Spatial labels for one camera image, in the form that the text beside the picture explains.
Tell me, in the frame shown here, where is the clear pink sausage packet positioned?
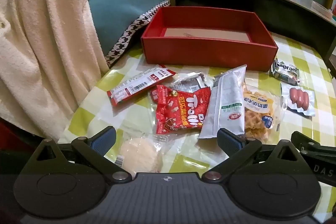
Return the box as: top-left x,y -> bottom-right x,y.
280,82 -> 316,117

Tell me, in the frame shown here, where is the clear packet of dark shreds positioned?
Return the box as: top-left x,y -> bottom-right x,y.
172,71 -> 209,92

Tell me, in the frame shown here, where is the yellow crispy snack packet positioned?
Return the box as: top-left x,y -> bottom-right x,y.
241,82 -> 288,142

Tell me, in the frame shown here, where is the green checked tablecloth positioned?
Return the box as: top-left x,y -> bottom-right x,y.
56,31 -> 336,219

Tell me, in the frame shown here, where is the silver white long packet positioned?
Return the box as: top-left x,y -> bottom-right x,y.
197,64 -> 248,140

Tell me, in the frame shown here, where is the black white houndstooth cloth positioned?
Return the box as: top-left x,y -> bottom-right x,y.
105,0 -> 171,68

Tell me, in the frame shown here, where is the white chocolate wafer packet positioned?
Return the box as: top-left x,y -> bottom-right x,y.
269,57 -> 301,86

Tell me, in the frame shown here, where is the red and white long packet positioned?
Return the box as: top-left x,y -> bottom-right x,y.
106,66 -> 177,107

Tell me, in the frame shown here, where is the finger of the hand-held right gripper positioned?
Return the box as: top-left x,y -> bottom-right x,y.
291,131 -> 336,155

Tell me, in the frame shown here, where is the red cardboard box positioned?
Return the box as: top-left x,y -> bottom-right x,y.
140,6 -> 279,72

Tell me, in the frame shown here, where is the round pale dish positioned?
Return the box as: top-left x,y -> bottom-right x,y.
311,1 -> 332,16

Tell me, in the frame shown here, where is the red gummy candy packet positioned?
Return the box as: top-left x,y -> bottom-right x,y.
150,84 -> 212,135

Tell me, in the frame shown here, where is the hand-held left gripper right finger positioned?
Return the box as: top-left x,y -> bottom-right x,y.
201,128 -> 302,184

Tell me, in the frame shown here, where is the clear round rice cake packet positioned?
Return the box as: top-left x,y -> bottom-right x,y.
114,132 -> 168,174

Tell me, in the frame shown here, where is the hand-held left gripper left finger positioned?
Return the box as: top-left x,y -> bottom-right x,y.
35,126 -> 132,184

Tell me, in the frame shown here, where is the cream fluffy towel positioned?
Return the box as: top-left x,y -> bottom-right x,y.
0,0 -> 109,140

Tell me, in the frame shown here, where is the teal sofa cover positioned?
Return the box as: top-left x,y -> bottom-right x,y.
87,0 -> 200,56

